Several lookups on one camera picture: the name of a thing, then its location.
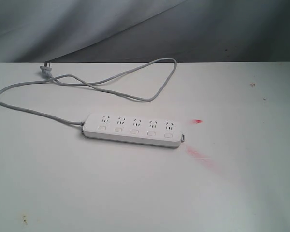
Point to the white five-outlet power strip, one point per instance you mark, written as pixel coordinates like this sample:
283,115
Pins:
134,129

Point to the grey backdrop cloth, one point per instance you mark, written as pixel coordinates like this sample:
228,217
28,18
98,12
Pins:
144,30

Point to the grey wall plug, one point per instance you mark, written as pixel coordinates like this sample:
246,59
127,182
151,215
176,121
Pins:
46,71

